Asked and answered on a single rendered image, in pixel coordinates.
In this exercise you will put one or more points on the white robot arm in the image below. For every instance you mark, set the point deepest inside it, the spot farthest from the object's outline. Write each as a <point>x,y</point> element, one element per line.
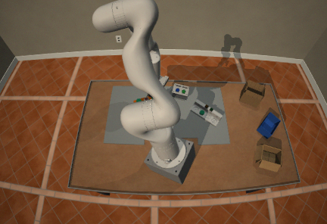
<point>141,66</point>

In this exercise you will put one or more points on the white push-button panel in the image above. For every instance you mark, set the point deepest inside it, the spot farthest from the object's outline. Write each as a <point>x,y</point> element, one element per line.
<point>180,91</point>

